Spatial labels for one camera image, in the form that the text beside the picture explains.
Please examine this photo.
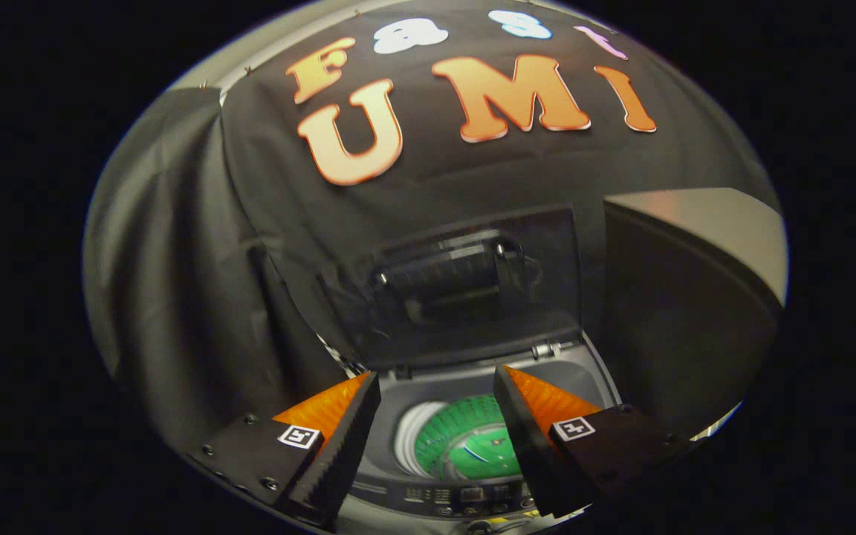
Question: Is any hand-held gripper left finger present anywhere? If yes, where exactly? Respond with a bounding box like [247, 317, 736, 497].
[189, 372, 383, 525]

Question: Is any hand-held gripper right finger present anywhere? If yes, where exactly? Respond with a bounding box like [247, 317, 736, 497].
[493, 364, 696, 519]

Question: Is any green polo shirt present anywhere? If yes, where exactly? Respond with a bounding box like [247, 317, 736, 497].
[415, 394, 525, 480]

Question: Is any dark grey washing machine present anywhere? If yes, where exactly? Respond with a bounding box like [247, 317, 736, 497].
[315, 205, 626, 535]

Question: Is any white panel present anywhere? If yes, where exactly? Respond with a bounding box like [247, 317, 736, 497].
[692, 401, 745, 443]

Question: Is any black backdrop cloth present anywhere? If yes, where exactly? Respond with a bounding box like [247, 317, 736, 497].
[82, 0, 785, 454]

